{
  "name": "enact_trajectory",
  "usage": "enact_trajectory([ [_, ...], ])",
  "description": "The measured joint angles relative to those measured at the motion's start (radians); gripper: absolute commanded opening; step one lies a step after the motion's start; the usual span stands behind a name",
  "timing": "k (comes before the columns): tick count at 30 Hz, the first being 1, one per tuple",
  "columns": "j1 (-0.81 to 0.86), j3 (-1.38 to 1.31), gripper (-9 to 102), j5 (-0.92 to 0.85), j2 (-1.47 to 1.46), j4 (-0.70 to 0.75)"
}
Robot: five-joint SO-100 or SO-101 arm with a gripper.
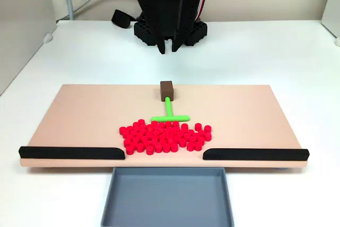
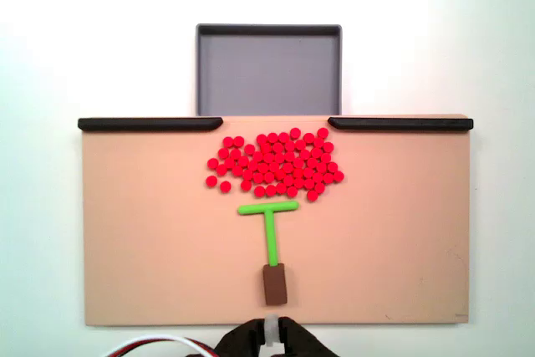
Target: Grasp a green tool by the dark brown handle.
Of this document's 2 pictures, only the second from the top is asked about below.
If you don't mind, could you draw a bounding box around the beige board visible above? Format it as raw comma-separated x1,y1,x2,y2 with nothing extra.
78,113,474,327

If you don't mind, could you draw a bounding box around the grey tray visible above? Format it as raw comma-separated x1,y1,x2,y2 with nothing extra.
195,23,344,116

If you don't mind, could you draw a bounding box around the green tool brown handle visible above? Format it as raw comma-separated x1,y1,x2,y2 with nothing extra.
237,201,300,306

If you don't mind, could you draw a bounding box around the red white black servo cable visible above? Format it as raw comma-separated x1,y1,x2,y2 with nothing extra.
101,333,221,357

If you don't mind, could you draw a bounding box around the black rail strip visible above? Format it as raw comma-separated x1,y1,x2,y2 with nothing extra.
77,117,224,132
327,116,475,131

